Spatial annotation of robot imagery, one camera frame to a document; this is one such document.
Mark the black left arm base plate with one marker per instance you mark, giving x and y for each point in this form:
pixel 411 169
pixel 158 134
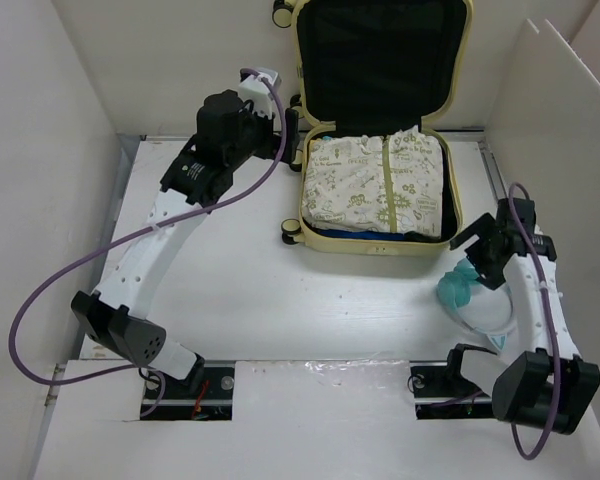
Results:
pixel 170 401

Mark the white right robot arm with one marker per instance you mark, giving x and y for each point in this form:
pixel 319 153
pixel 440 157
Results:
pixel 547 383

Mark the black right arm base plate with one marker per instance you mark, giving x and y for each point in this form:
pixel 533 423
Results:
pixel 460 387

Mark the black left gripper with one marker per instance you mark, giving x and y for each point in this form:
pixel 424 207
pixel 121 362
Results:
pixel 273 141

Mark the cream printed zip jacket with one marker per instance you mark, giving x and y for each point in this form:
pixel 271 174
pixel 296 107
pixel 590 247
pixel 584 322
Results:
pixel 387 185

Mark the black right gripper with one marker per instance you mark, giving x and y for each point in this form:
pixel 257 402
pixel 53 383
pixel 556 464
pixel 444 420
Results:
pixel 490 274

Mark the yellow suitcase with black lining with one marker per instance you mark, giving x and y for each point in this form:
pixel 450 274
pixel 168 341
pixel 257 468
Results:
pixel 375 68

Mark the turquoise shirt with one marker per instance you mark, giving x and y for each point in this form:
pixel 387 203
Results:
pixel 415 237

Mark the teal and white headphones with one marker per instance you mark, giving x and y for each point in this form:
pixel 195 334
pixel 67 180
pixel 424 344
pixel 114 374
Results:
pixel 481 311

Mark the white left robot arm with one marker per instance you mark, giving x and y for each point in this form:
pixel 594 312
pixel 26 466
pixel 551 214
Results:
pixel 233 126

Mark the royal blue printed shirt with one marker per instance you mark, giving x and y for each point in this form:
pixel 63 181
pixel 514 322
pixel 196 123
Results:
pixel 362 235

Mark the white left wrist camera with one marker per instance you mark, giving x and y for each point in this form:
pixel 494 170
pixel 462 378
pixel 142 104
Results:
pixel 260 90

